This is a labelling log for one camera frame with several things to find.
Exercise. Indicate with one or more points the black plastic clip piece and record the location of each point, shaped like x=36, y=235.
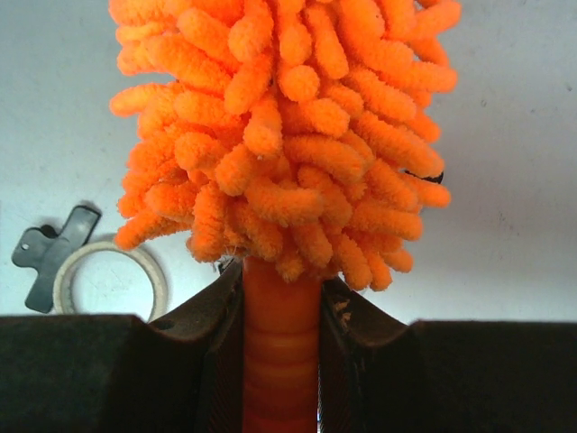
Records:
x=45, y=249

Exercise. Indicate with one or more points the masking tape roll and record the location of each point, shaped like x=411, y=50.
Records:
x=62, y=292

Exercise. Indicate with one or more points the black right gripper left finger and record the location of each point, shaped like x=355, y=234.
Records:
x=115, y=373

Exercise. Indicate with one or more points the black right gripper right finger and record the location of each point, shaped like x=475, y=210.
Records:
x=380, y=375

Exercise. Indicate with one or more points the orange microfiber duster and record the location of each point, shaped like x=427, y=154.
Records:
x=293, y=135

